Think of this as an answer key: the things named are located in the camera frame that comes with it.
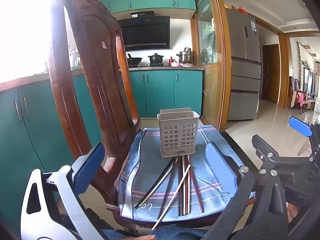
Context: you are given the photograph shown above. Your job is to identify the stainless steel pot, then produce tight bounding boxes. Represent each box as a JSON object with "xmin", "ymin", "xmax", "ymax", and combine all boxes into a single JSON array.
[{"xmin": 176, "ymin": 47, "xmax": 193, "ymax": 64}]

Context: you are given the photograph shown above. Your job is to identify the person's blue jeans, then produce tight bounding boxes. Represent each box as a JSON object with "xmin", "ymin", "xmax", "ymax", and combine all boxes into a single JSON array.
[{"xmin": 101, "ymin": 226, "xmax": 210, "ymax": 240}]

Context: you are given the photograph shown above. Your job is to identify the black wok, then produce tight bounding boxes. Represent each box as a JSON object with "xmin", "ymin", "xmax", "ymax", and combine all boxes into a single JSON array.
[{"xmin": 126, "ymin": 53, "xmax": 143, "ymax": 65}]

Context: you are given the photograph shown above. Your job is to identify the black range hood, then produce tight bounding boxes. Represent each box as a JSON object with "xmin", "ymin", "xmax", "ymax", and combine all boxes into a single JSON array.
[{"xmin": 117, "ymin": 11, "xmax": 171, "ymax": 51}]

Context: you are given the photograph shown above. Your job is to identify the blue striped cloth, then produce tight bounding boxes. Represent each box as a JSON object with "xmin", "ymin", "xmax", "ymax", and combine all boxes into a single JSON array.
[{"xmin": 117, "ymin": 126, "xmax": 257, "ymax": 224}]

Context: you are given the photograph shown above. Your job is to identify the white plastic utensil basket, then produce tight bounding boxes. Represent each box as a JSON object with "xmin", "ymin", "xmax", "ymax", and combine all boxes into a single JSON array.
[{"xmin": 157, "ymin": 108, "xmax": 199, "ymax": 158}]

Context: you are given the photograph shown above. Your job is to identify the carved wooden chair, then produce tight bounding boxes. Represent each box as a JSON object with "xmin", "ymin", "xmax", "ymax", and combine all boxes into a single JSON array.
[{"xmin": 49, "ymin": 0, "xmax": 143, "ymax": 217}]

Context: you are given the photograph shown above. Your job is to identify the grey kitchen countertop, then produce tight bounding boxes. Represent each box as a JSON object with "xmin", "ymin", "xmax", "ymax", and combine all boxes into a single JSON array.
[{"xmin": 0, "ymin": 65, "xmax": 204, "ymax": 87}]

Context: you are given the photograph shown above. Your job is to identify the dark red chopstick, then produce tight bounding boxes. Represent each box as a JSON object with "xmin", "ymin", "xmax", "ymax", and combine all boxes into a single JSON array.
[
  {"xmin": 187, "ymin": 160, "xmax": 205, "ymax": 213},
  {"xmin": 185, "ymin": 156, "xmax": 191, "ymax": 215}
]

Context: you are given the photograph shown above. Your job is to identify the wood-framed glass door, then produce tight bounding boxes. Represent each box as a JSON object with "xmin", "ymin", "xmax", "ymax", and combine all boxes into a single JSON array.
[{"xmin": 190, "ymin": 0, "xmax": 232, "ymax": 132}]

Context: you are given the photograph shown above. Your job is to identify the beige chopstick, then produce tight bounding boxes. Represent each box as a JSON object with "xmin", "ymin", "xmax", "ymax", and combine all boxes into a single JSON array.
[
  {"xmin": 182, "ymin": 157, "xmax": 188, "ymax": 216},
  {"xmin": 151, "ymin": 164, "xmax": 192, "ymax": 231},
  {"xmin": 136, "ymin": 165, "xmax": 175, "ymax": 209}
]

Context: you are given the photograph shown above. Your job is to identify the wooden dining chair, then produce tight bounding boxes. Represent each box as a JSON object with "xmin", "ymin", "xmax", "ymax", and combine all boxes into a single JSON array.
[{"xmin": 290, "ymin": 76, "xmax": 315, "ymax": 113}]

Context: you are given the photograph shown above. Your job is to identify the black cooking pot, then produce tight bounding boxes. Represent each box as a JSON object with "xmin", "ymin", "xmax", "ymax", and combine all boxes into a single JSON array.
[{"xmin": 148, "ymin": 53, "xmax": 164, "ymax": 65}]

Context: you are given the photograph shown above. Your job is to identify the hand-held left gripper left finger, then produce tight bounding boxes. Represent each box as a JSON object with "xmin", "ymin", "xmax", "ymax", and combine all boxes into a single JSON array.
[{"xmin": 20, "ymin": 142, "xmax": 110, "ymax": 240}]

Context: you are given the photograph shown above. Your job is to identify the brown wooden door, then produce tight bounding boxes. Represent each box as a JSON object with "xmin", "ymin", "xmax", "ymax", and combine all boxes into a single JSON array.
[{"xmin": 262, "ymin": 44, "xmax": 280, "ymax": 104}]

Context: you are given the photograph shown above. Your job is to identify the grey refrigerator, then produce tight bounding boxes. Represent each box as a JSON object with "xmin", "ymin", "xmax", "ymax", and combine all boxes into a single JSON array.
[{"xmin": 225, "ymin": 7, "xmax": 263, "ymax": 122}]

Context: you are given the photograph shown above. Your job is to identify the white dish rack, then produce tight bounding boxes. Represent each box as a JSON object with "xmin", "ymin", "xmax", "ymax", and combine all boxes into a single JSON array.
[{"xmin": 68, "ymin": 47, "xmax": 83, "ymax": 67}]

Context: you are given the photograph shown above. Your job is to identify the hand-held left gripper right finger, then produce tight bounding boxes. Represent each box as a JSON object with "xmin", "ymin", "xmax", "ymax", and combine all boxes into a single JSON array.
[{"xmin": 205, "ymin": 142, "xmax": 288, "ymax": 240}]

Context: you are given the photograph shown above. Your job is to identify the black chopstick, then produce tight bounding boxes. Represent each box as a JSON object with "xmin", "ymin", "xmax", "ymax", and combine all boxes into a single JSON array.
[
  {"xmin": 134, "ymin": 157, "xmax": 177, "ymax": 208},
  {"xmin": 177, "ymin": 156, "xmax": 182, "ymax": 217},
  {"xmin": 157, "ymin": 159, "xmax": 178, "ymax": 219}
]

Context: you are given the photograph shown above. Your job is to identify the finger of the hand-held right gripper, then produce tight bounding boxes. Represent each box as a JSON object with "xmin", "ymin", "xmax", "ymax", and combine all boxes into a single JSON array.
[
  {"xmin": 251, "ymin": 134, "xmax": 313, "ymax": 167},
  {"xmin": 289, "ymin": 116, "xmax": 320, "ymax": 156}
]

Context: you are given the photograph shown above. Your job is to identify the wooden doorway frame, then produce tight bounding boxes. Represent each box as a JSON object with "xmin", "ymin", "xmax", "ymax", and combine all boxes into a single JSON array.
[{"xmin": 277, "ymin": 31, "xmax": 292, "ymax": 109}]

